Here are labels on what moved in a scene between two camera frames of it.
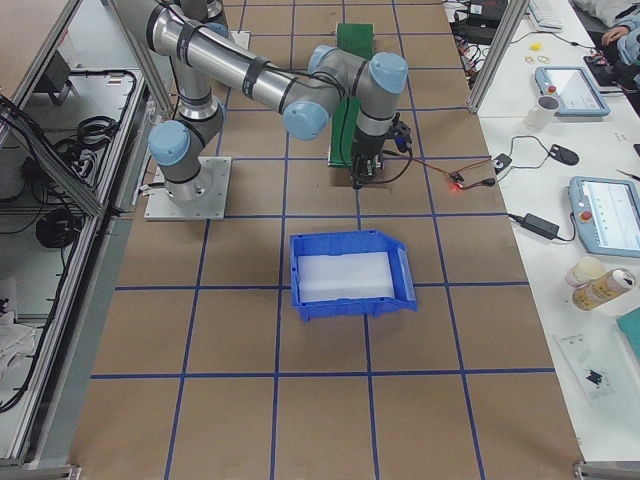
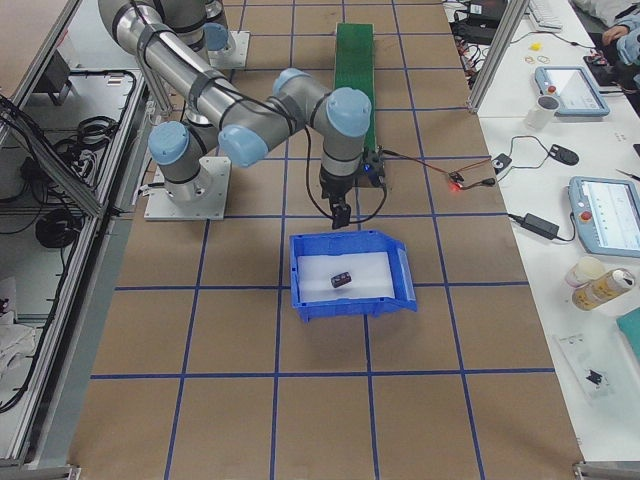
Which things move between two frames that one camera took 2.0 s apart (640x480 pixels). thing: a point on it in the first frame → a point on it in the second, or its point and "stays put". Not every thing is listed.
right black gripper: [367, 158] → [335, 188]
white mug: [543, 113] stays put
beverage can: [602, 288] stays put
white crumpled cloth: [17, 341] stays put
